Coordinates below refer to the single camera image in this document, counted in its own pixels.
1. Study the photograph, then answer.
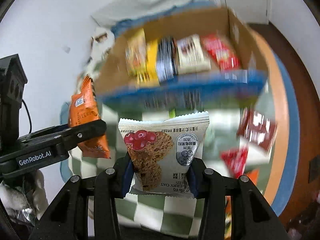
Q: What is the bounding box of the orange snack packet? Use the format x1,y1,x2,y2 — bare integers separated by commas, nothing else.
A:
68,75,111,159

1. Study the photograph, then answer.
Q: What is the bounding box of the white oat cookie packet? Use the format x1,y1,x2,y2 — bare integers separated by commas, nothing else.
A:
118,112,209,198

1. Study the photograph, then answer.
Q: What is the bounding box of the yellow mushroom cartoon bag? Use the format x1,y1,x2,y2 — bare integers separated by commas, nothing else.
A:
125,28,146,76

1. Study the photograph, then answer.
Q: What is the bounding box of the yellow black snack bag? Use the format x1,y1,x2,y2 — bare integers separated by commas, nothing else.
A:
136,36,177,87

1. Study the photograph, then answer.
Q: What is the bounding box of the white Franzzi cookie packet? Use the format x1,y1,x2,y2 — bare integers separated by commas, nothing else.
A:
176,34,211,75

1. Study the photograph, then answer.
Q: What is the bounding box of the tall red spicy packet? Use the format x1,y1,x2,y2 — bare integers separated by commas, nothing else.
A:
200,34,241,72

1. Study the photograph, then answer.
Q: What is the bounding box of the white gloved hand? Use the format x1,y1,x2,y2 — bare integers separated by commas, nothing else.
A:
1,170,48,227

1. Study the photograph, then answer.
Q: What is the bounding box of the orange twisted chip bag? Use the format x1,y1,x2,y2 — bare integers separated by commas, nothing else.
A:
224,168,259,239

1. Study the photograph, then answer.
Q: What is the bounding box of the small red chocolate packet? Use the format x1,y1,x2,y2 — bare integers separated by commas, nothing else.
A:
220,147,248,179

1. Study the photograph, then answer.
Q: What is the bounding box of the dark red square packet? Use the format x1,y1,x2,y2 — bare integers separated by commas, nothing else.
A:
236,108,278,153

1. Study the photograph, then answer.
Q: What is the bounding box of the bear print pillow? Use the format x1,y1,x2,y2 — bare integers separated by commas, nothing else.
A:
76,27,115,88

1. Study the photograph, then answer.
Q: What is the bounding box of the blue bed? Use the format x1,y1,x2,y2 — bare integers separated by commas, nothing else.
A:
60,9,300,224

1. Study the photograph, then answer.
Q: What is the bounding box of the open cardboard milk box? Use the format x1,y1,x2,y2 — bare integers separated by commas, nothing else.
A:
95,7,268,111

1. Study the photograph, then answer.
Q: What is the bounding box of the wall outlet plate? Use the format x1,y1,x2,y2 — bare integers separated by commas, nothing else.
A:
62,46,71,54

